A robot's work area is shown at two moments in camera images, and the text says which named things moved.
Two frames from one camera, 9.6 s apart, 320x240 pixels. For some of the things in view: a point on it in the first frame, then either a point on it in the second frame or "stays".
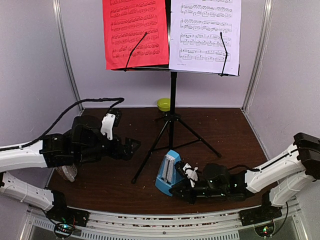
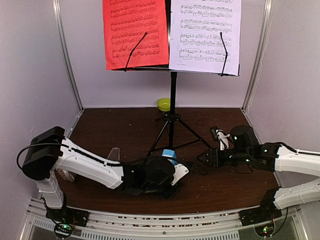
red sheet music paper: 125,22 stays
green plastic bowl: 164,104 stays
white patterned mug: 68,172 stays
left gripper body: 117,153 to 168,194
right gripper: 185,189 to 210,155
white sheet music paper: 195,44 stays
